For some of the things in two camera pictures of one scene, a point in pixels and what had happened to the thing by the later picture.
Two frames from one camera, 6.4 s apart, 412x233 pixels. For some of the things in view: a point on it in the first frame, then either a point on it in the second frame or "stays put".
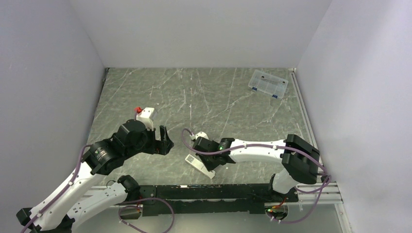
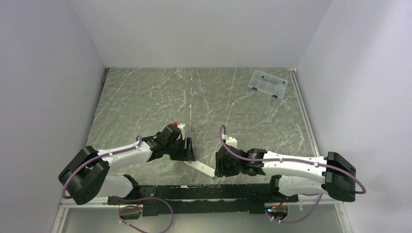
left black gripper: [162, 146] -> [183, 154]
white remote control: [198, 165] stays put
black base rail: [221, 198] stays put
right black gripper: [210, 166] -> [221, 170]
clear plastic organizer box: [268, 83] stays put
